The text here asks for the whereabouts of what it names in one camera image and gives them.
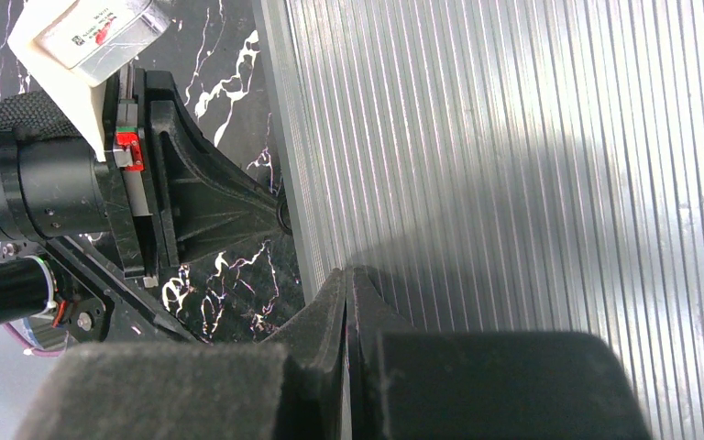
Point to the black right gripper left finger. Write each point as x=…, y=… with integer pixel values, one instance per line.
x=288, y=386

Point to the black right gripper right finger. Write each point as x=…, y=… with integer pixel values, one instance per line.
x=407, y=383

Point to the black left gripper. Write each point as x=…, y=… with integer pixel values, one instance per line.
x=52, y=185

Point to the black poker set case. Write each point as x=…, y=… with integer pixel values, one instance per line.
x=506, y=165

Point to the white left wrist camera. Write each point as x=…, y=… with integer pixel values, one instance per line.
x=71, y=48

